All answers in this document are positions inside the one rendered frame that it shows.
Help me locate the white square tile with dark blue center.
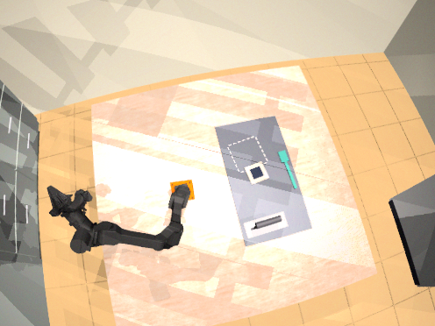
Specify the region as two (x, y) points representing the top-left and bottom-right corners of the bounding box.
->
(245, 161), (269, 185)

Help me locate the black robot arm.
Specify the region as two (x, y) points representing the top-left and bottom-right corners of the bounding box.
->
(70, 183), (191, 254)

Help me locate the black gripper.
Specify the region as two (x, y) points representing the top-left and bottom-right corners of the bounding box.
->
(47, 185), (87, 228)

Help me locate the grey rectangular mat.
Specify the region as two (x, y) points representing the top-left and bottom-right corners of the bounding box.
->
(215, 116), (312, 246)

